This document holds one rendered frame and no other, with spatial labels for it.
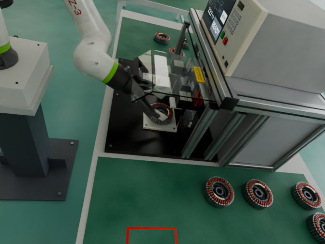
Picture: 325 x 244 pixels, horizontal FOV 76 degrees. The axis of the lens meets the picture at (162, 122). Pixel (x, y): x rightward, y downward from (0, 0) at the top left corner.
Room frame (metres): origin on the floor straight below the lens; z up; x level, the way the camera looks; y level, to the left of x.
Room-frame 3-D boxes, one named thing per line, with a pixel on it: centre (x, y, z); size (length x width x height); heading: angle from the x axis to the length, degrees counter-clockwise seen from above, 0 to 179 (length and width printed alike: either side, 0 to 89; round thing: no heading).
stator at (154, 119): (0.68, 0.02, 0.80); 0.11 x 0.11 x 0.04
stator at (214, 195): (0.43, -0.29, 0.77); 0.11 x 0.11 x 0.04
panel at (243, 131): (0.88, -0.18, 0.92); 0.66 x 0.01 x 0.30; 19
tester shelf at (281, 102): (0.90, -0.24, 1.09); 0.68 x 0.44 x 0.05; 19
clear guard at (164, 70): (0.63, 0.00, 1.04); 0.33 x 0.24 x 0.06; 109
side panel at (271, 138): (0.62, -0.42, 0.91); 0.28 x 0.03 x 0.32; 109
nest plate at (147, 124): (0.68, 0.02, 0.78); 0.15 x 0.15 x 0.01; 19
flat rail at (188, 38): (0.83, -0.04, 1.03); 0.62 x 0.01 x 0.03; 19
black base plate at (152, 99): (0.80, 0.05, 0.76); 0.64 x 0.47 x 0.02; 19
